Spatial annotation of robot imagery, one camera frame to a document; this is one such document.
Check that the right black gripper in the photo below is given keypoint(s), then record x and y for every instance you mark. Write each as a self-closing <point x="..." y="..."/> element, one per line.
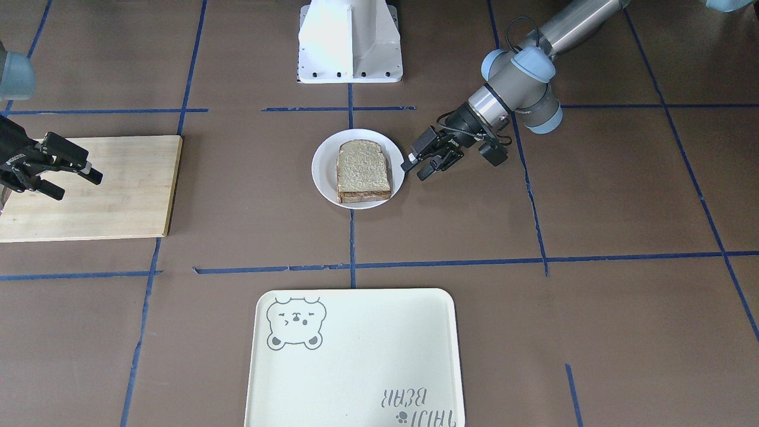
<point x="12" y="155"/>

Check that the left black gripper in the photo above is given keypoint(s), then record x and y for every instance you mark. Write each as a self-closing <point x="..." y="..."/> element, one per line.
<point x="462" y="125"/>

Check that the white round plate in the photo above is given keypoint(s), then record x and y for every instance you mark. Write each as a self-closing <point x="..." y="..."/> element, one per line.
<point x="324" y="165"/>

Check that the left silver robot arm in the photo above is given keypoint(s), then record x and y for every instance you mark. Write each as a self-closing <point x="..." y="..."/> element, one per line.
<point x="517" y="80"/>

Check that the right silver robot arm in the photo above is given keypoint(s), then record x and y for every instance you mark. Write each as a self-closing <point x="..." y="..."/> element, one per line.
<point x="18" y="83"/>

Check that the wooden cutting board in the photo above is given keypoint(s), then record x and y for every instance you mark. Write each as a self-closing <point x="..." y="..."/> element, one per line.
<point x="134" y="199"/>

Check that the cream bear tray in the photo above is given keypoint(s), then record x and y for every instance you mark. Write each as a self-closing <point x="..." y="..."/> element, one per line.
<point x="355" y="357"/>

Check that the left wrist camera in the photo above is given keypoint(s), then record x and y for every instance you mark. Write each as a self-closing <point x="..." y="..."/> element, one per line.
<point x="494" y="152"/>

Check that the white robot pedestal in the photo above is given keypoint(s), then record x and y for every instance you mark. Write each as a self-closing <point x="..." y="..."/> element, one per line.
<point x="349" y="42"/>

